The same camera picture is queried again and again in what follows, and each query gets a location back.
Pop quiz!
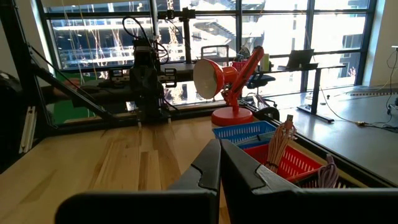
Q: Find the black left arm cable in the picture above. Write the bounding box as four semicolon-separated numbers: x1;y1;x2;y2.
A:
121;15;170;66

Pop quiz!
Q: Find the black office chair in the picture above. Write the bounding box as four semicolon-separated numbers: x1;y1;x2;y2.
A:
245;73;277;108

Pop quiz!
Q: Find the pink braided USB cable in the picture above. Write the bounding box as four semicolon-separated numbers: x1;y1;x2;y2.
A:
264;114;298;174

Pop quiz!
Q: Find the black plastic basket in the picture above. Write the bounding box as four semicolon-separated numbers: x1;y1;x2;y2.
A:
294;174;369;190

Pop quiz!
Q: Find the black monitor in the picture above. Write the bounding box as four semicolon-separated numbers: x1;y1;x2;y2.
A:
285;49;315;70

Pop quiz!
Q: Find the red plastic basket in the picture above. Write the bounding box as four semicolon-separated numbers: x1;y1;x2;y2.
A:
242;143;324;184

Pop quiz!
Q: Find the silver aluminium rail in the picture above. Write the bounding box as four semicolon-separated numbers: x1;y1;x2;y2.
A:
19;105;38;155

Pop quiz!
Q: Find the light blue USB cable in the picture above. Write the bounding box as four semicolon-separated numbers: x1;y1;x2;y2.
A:
234;131;277;147
234;133;274;147

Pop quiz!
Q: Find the black standing desk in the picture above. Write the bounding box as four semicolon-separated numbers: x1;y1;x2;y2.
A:
264;60;346;124

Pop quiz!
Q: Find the blue plastic basket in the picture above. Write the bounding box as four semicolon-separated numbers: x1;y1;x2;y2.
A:
213;120;277;149

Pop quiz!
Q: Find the black window frame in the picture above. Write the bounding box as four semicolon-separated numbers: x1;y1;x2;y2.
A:
34;0;379;103

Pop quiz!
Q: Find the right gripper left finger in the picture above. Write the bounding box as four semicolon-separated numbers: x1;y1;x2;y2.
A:
55;139;222;224

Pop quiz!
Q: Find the purple USB cable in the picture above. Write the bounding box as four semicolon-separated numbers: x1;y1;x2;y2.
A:
316;153;340;189

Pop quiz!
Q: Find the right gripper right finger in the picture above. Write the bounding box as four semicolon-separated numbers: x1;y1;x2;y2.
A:
221;139;398;224

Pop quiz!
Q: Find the red desk lamp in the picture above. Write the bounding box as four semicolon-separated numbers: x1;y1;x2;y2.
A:
192;45;266;127

